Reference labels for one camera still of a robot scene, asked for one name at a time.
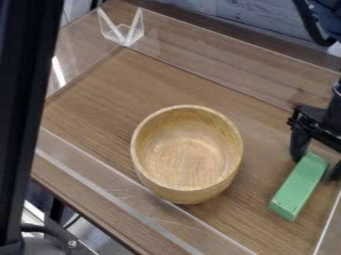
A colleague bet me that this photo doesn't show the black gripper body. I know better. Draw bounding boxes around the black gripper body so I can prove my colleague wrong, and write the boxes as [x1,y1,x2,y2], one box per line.
[288,79,341,153]

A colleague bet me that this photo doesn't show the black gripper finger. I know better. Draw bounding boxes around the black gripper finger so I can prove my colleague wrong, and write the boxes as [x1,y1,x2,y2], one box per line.
[328,160,341,181]
[289,127,311,162]

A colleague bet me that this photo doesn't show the green rectangular block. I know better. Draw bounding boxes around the green rectangular block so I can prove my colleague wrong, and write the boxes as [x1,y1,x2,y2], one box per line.
[268,152,329,221]

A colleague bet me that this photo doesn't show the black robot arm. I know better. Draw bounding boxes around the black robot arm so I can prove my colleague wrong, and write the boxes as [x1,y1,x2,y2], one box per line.
[288,0,341,161]

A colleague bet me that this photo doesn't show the brown wooden bowl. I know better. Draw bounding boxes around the brown wooden bowl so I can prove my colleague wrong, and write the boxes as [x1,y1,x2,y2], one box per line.
[131,105,244,204]

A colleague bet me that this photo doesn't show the clear acrylic tray walls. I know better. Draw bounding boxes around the clear acrylic tray walls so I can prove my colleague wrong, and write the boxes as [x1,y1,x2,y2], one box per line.
[32,4,341,255]

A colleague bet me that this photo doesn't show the black table leg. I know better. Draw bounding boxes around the black table leg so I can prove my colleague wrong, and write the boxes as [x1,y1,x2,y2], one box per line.
[50,198,66,224]

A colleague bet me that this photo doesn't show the grey metal bracket with screw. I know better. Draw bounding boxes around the grey metal bracket with screw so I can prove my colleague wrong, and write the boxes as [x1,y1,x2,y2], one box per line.
[58,231,99,255]

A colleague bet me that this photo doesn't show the black cable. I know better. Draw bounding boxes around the black cable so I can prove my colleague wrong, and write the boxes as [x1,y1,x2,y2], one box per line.
[19,222,78,255]

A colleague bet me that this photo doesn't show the black vertical post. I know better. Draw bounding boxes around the black vertical post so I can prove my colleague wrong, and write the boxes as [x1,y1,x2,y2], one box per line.
[0,0,65,255]

